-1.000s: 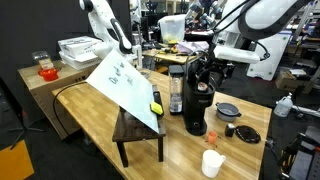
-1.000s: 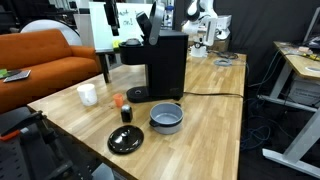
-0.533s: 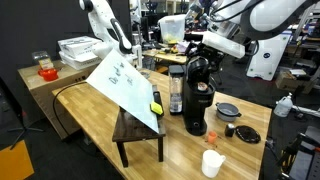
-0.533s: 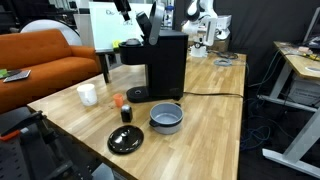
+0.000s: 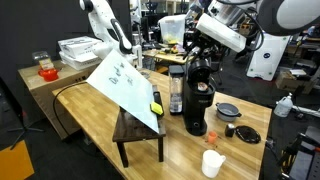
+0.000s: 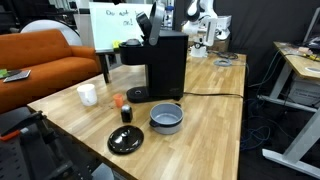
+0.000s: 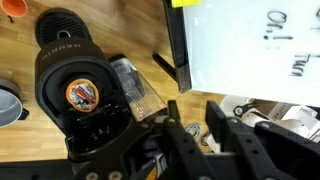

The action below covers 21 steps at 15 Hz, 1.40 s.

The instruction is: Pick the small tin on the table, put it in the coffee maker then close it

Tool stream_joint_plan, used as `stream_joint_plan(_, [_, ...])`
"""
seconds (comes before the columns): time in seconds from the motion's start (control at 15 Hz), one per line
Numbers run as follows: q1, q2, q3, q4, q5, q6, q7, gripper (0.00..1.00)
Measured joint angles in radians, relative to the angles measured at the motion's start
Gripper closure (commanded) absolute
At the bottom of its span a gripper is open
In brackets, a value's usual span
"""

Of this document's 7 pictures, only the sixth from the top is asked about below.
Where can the orange sofa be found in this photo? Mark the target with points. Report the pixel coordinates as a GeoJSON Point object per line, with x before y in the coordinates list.
{"type": "Point", "coordinates": [53, 64]}

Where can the black coffee maker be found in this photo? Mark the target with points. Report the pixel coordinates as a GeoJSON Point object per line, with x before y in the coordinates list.
{"type": "Point", "coordinates": [163, 53]}

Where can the black pot lid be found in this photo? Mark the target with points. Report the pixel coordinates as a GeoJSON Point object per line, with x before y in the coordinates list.
{"type": "Point", "coordinates": [125, 140]}

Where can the grey tape roll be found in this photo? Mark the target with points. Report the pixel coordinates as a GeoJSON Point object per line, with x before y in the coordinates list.
{"type": "Point", "coordinates": [223, 62]}

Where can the grey cooking pot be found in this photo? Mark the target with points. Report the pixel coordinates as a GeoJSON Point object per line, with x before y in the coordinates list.
{"type": "Point", "coordinates": [166, 118]}

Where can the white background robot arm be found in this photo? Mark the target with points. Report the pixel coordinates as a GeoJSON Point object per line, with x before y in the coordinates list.
{"type": "Point", "coordinates": [205, 26]}

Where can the white mug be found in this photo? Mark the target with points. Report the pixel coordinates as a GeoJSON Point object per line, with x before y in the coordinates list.
{"type": "Point", "coordinates": [87, 94]}

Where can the white whiteboard sign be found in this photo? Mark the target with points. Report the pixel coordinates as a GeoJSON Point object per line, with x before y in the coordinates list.
{"type": "Point", "coordinates": [115, 22]}

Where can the side desk with white legs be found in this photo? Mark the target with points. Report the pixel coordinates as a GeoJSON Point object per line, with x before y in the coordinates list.
{"type": "Point", "coordinates": [303, 96]}

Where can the white round chair back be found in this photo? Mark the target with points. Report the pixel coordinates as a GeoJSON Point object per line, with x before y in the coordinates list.
{"type": "Point", "coordinates": [72, 37]}

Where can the small black bottle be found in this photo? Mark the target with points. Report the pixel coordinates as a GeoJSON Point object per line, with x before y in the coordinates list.
{"type": "Point", "coordinates": [126, 113]}

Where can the grey tablet on sofa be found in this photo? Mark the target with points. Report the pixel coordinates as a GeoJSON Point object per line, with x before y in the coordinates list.
{"type": "Point", "coordinates": [17, 76]}

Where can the small orange cup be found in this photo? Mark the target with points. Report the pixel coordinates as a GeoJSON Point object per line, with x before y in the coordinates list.
{"type": "Point", "coordinates": [118, 100]}

